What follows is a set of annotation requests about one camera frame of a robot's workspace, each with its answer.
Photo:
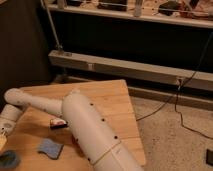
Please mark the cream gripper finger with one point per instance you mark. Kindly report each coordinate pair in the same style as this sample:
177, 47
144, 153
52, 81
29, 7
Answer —
3, 140

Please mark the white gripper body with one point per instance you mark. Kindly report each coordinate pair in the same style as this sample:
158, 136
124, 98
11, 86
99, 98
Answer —
6, 128

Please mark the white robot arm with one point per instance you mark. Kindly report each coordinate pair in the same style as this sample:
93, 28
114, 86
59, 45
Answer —
100, 144

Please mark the dark rectangular box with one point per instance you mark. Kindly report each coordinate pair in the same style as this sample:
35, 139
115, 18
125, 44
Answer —
57, 123

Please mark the blue sponge cloth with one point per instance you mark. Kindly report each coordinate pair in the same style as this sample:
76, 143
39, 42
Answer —
50, 148

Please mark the metal support pole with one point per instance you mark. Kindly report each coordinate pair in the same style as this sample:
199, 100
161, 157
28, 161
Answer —
53, 28

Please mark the black floor box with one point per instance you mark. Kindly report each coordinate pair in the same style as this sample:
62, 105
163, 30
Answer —
209, 157

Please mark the upper shelf with clutter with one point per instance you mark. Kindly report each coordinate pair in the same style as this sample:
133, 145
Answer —
176, 12

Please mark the white metal shelf rail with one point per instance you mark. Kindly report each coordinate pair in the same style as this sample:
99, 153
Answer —
135, 70

